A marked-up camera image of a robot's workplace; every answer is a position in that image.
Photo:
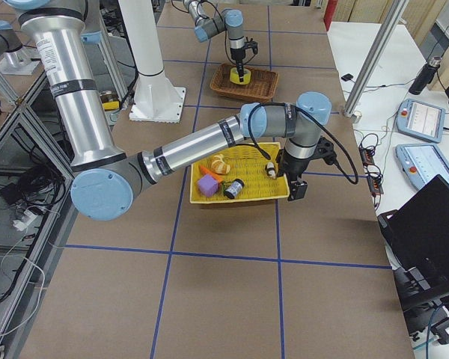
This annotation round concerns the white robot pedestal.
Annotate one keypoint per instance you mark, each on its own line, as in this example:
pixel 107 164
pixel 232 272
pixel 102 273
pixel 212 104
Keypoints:
pixel 155 99

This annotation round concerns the aluminium frame post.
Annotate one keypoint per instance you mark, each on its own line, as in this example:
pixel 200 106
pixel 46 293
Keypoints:
pixel 377 48

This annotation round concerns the brown wicker basket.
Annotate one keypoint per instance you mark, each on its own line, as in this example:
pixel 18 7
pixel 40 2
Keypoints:
pixel 261 88

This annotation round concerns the black laptop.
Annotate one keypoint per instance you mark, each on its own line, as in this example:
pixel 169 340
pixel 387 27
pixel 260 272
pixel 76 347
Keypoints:
pixel 418 234

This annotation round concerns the small black device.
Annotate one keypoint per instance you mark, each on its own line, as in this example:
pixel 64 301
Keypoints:
pixel 347 77

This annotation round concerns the purple foam cube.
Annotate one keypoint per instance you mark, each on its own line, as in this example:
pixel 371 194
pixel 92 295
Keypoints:
pixel 208 185

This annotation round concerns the panda figurine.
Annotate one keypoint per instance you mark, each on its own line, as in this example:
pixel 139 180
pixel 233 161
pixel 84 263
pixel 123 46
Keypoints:
pixel 270 170

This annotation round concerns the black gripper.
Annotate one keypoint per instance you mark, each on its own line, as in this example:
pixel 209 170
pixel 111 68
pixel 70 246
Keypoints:
pixel 238 56
pixel 293 167

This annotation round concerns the near teach pendant tablet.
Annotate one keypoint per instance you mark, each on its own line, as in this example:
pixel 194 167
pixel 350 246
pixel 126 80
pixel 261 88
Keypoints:
pixel 421 163

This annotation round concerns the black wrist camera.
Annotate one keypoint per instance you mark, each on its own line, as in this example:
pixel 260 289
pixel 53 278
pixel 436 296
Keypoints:
pixel 325 151
pixel 251 44

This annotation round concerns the small grey labelled can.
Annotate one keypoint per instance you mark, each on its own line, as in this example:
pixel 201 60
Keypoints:
pixel 236 187

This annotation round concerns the far teach pendant tablet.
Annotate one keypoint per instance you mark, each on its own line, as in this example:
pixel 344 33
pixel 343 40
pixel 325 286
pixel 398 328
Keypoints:
pixel 420 120

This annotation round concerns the teach pendant tablet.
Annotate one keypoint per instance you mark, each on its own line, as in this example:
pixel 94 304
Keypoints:
pixel 421 163
pixel 420 120

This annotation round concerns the toy bread croissant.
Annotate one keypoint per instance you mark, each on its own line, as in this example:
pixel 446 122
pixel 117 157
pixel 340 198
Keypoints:
pixel 219 165

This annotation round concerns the black water bottle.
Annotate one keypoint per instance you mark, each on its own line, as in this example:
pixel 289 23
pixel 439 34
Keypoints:
pixel 425 75

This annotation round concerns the orange black power strip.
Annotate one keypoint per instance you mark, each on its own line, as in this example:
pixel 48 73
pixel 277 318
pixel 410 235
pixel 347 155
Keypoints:
pixel 372 171

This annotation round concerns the yellow tape roll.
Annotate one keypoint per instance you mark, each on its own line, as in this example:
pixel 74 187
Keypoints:
pixel 234 76

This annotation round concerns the orange toy carrot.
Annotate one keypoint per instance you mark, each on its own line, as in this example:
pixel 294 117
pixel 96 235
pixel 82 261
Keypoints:
pixel 206 171

